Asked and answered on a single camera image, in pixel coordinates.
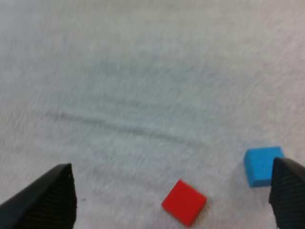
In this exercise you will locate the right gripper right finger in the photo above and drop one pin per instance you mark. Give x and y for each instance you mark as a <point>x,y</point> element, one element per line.
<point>289,190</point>

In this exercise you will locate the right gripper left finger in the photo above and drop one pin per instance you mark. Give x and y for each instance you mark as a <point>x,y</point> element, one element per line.
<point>45,202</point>

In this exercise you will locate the blue cube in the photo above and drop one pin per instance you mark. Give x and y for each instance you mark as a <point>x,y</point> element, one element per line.
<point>259,165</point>

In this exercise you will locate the red cube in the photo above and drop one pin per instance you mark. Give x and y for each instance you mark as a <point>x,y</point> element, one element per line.
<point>184,202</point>

